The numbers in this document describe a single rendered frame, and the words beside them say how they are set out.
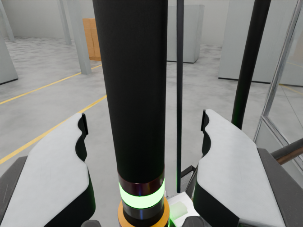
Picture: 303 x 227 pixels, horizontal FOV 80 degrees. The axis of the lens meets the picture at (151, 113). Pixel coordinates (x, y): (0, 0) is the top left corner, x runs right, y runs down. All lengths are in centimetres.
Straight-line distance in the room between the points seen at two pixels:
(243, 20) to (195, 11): 217
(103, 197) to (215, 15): 1130
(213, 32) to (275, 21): 702
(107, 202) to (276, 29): 508
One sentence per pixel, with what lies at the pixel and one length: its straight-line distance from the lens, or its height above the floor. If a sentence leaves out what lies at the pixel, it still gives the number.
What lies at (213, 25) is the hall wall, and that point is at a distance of 1224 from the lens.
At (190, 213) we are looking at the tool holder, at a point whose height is 155.
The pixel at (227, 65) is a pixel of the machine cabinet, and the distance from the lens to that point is 565.
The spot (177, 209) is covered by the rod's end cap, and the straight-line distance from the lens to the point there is 20.
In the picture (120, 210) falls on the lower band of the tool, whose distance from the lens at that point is 17.
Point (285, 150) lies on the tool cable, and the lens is 30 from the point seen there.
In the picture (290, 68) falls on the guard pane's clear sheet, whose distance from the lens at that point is 146.
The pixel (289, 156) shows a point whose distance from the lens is 31.
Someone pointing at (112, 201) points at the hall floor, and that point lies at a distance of 216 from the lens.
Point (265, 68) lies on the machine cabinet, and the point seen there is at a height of 42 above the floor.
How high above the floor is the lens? 172
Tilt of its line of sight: 29 degrees down
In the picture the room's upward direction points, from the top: 1 degrees counter-clockwise
